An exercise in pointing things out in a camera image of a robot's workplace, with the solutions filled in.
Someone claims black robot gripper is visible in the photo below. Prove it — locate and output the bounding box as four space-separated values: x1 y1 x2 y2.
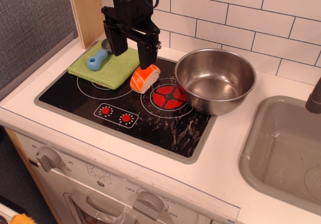
101 0 160 70

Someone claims blue handled grey spoon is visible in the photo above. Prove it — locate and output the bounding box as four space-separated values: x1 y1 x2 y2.
87 39 112 71

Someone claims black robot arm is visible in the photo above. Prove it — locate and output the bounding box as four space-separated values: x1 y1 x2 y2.
101 0 161 70

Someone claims black toy stovetop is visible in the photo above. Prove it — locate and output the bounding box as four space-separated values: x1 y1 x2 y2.
35 58 216 164

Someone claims silver metal pan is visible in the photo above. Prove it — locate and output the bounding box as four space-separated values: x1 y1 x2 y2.
175 49 256 116

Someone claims green folded cloth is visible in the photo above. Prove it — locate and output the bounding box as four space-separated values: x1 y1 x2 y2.
68 40 139 90

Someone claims orange salmon sushi toy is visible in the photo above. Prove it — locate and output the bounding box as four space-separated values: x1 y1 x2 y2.
130 64 161 94

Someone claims grey left oven knob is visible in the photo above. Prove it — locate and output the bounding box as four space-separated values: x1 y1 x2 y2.
36 147 62 172

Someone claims grey oven knob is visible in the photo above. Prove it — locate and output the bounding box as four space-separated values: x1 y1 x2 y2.
132 191 165 220
36 147 62 172

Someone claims white toy oven front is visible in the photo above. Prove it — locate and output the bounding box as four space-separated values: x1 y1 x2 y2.
17 134 239 223

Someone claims grey right oven knob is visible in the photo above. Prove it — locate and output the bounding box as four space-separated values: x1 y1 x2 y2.
132 191 165 220

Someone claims grey plastic sink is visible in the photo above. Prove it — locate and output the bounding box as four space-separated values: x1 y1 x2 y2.
239 96 320 215

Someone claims grey faucet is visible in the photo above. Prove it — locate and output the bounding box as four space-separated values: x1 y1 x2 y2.
305 78 321 114

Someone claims yellow object at corner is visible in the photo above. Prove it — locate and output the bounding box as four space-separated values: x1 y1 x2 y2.
10 213 36 224

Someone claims wooden side post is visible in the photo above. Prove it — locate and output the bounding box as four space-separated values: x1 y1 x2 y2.
70 0 104 49

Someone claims grey oven door handle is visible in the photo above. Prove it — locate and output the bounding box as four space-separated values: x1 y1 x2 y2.
70 190 125 223

